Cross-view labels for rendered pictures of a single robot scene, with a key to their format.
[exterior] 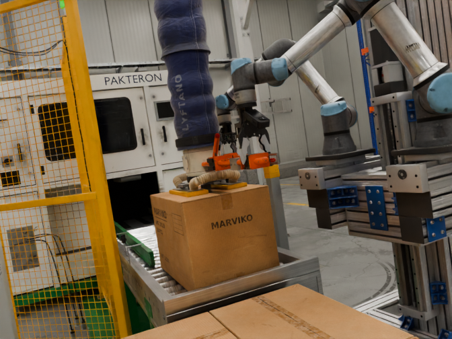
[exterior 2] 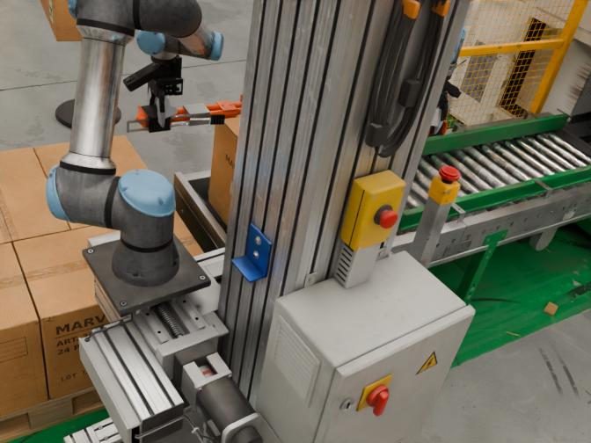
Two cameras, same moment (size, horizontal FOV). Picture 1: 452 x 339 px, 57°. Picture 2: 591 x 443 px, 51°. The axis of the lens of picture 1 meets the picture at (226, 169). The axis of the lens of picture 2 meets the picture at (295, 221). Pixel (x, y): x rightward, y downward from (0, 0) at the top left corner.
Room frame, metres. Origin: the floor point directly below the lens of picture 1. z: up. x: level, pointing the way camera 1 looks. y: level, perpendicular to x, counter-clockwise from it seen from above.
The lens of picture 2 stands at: (1.48, -1.87, 2.03)
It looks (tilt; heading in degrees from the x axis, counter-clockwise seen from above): 36 degrees down; 75
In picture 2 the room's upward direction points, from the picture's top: 11 degrees clockwise
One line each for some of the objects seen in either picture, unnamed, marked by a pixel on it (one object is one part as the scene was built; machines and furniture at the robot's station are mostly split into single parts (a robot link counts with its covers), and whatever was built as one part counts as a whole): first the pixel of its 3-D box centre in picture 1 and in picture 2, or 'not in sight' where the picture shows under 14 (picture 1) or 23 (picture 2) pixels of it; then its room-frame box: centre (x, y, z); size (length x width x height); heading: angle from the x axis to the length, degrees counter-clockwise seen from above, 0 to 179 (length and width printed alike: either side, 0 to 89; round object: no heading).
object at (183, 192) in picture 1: (187, 188); not in sight; (1.97, 0.20, 0.97); 0.34 x 0.10 x 0.05; 21
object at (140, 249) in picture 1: (122, 239); (460, 134); (2.97, 0.81, 0.60); 1.60 x 0.10 x 0.09; 22
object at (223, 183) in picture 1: (223, 181); not in sight; (2.04, 0.02, 0.97); 0.34 x 0.10 x 0.05; 21
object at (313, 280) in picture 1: (250, 308); (210, 249); (1.66, -0.01, 0.47); 0.70 x 0.03 x 0.15; 112
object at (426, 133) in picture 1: (436, 130); (146, 248); (1.44, -0.75, 1.09); 0.15 x 0.15 x 0.10
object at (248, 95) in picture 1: (245, 97); (163, 48); (1.46, -0.10, 1.30); 0.08 x 0.08 x 0.05
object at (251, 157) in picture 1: (254, 161); (154, 116); (1.44, -0.10, 1.08); 0.08 x 0.07 x 0.05; 21
